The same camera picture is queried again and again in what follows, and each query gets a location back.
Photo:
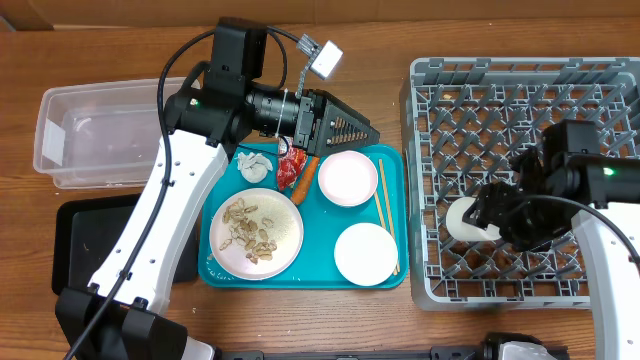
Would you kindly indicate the black rectangular tray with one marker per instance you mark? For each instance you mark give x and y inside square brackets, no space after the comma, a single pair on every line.
[86,232]

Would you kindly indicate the wooden chopstick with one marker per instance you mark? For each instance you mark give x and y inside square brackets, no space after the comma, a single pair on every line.
[386,197]
[382,222]

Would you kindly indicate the red snack wrapper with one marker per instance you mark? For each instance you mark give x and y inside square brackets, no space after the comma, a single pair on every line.
[291,163]

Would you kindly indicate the white cup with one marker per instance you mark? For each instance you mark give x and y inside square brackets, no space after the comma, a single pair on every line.
[461,229]

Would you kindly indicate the pink bowl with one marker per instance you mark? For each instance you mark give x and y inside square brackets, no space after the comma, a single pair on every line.
[348,179]

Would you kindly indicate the teal serving tray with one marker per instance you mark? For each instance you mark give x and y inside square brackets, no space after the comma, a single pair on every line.
[314,267]

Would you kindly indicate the white bowl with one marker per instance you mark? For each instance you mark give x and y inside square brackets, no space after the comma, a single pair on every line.
[365,254]

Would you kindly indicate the clear plastic bin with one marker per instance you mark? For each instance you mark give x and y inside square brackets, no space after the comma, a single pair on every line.
[98,135]

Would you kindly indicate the orange carrot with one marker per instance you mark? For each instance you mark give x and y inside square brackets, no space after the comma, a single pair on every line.
[300,192]

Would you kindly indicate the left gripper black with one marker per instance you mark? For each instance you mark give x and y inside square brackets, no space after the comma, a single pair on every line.
[325,106]

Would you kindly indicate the pink plate with peanut shells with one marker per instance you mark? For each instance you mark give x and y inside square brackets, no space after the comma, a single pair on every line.
[256,234]

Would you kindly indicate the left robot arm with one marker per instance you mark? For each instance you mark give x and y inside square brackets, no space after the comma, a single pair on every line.
[121,312]

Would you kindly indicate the grey dishwasher rack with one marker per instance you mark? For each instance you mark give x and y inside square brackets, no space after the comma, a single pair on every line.
[463,119]

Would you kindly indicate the crumpled white tissue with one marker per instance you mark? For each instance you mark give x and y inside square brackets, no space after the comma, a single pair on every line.
[254,167]

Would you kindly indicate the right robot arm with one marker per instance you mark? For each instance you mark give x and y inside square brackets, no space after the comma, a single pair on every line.
[568,186]

